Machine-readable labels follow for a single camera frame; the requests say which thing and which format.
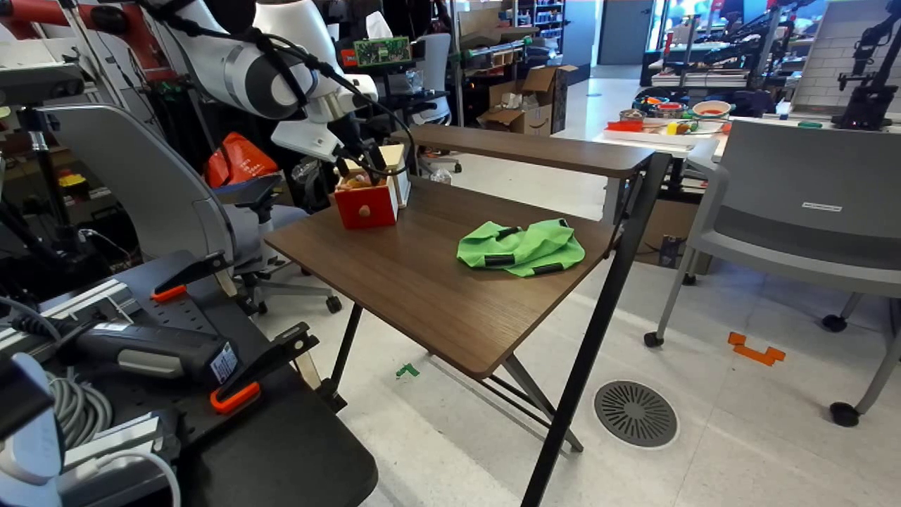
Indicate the grey plastic chair with castors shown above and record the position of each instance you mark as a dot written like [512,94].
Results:
[807,225]

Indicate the stacked cardboard boxes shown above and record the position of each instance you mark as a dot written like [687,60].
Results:
[525,102]

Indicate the red tube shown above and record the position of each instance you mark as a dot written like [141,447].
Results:
[38,9]

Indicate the orange bag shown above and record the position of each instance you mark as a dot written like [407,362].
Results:
[241,159]

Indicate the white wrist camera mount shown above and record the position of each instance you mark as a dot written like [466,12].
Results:
[304,138]

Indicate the grey office swivel chair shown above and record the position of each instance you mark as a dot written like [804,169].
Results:
[141,178]

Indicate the white table with toys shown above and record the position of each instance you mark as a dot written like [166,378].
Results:
[676,125]

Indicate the round metal floor drain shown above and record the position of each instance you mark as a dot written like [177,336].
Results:
[635,412]

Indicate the black clamp with orange grip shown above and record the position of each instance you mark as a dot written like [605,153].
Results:
[169,293]
[234,398]

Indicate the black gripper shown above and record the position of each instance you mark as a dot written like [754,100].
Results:
[356,138]

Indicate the black metal rack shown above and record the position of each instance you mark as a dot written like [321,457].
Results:
[721,46]

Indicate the silver aluminium rail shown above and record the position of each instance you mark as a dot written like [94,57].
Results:
[56,304]

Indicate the green cloth with black stripes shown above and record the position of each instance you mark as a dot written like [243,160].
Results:
[525,247]

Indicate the black handheld device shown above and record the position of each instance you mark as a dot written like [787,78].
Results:
[158,350]

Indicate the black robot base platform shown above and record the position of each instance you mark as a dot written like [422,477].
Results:
[272,452]

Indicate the black equipment stand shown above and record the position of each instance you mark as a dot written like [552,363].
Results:
[867,94]

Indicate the red box with tools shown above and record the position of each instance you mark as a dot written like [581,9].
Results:
[367,208]

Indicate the flat cardboard box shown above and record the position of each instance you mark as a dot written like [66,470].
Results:
[671,228]

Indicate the light wooden drawer housing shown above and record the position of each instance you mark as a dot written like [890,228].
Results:
[400,184]

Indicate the brown wooden desk black frame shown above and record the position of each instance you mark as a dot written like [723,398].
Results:
[422,283]

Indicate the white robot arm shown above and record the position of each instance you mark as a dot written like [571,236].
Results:
[234,64]

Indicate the white rounded housing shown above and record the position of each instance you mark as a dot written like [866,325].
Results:
[31,460]

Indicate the green circuit board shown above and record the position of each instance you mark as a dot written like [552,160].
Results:
[380,52]

